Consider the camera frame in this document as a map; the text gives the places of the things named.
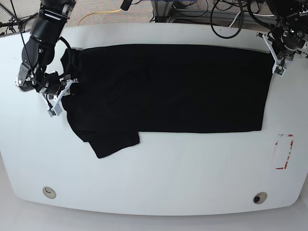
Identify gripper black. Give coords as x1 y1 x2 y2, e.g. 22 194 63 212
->
273 27 308 59
36 71 66 96

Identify black graphic T-shirt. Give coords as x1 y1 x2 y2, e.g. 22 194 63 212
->
61 44 274 158

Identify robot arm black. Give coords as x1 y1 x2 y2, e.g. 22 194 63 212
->
16 0 76 95
266 0 308 60

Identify black tripod legs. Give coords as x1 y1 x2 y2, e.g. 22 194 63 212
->
0 0 40 37

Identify red tape rectangle marking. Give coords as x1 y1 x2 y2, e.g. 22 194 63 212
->
272 134 295 170

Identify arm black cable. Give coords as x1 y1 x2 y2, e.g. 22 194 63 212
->
9 0 73 92
210 0 282 39

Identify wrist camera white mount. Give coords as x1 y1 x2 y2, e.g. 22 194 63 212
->
257 32 294 77
42 78 79 117

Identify white cable on floor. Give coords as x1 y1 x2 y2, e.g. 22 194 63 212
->
228 11 275 27

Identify yellow cable on floor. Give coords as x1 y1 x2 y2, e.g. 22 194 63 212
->
77 8 122 26

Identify left table cable grommet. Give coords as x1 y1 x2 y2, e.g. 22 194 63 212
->
42 187 56 199

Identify table cable grommet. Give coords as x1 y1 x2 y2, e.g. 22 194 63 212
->
253 192 268 205
42 187 56 199

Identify aluminium frame post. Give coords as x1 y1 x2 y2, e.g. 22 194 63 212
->
150 0 174 23

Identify right table cable grommet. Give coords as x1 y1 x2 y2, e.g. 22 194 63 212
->
253 192 268 205

